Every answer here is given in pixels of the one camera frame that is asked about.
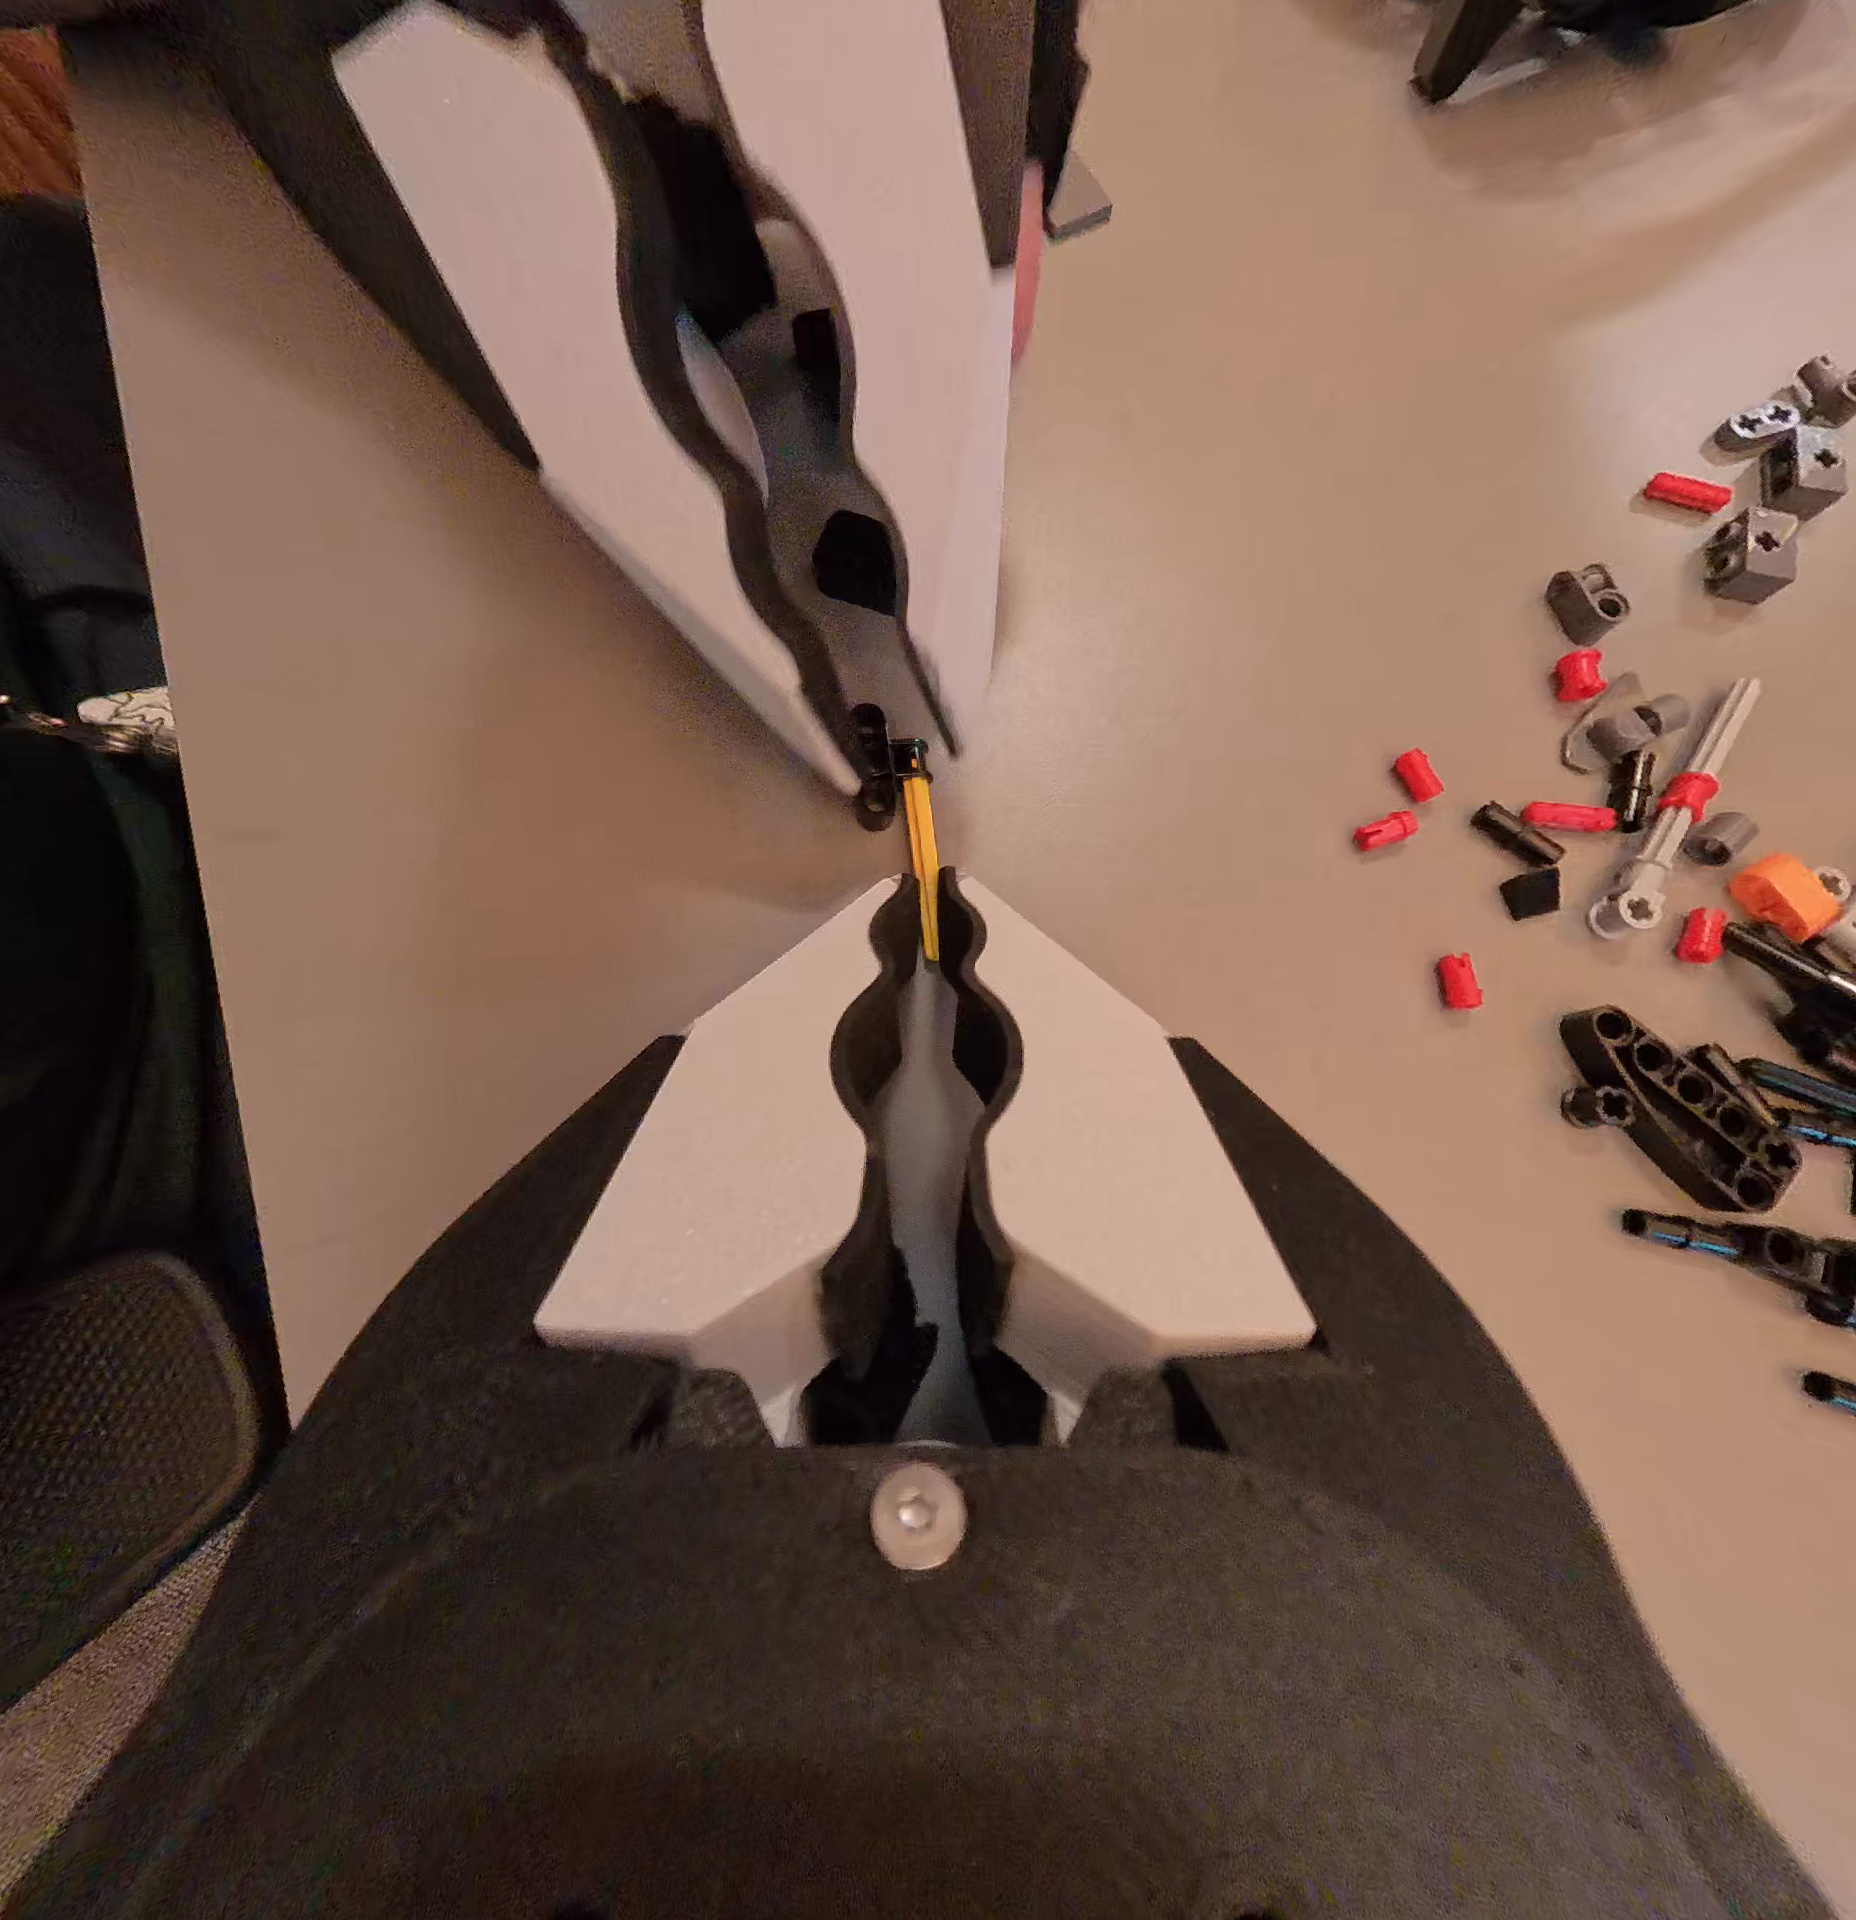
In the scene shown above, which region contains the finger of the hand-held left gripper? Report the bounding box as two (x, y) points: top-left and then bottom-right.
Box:
(335, 0), (876, 787)
(702, 0), (1021, 761)

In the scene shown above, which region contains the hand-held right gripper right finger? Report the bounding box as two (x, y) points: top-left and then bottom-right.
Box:
(939, 870), (1317, 1447)

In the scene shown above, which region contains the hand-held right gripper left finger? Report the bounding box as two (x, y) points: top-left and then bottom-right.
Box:
(537, 871), (929, 1449)

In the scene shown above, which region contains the yellow lego axle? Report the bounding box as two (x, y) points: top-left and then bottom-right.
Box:
(900, 734), (945, 962)

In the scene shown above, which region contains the partly built lego car model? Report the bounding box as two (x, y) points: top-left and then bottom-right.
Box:
(1406, 0), (1757, 107)

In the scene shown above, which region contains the pile of lego pieces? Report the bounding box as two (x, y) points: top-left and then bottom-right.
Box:
(1347, 346), (1856, 1428)

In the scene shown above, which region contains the black mesh chair seat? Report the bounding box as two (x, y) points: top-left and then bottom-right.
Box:
(0, 1253), (292, 1725)

